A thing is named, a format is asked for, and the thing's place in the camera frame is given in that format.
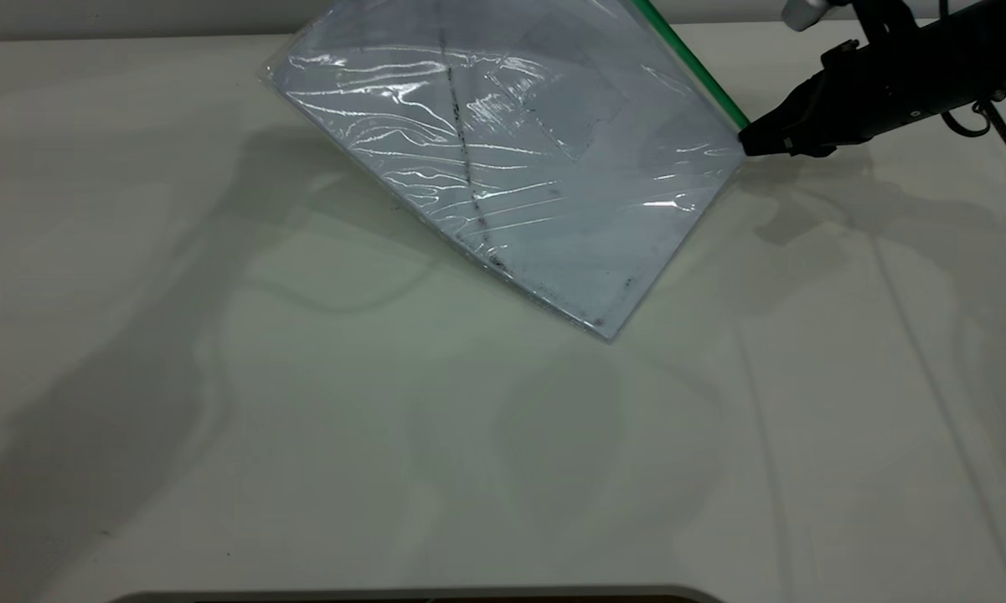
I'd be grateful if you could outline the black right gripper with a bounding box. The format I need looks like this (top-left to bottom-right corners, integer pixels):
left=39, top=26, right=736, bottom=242
left=738, top=7, right=988, bottom=159

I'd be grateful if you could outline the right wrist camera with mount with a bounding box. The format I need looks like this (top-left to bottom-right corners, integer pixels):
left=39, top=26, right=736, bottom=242
left=782, top=0, right=922, bottom=47

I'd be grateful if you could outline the clear zipper bag green zip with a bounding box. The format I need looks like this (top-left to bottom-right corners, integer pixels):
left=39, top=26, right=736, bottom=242
left=260, top=0, right=751, bottom=343

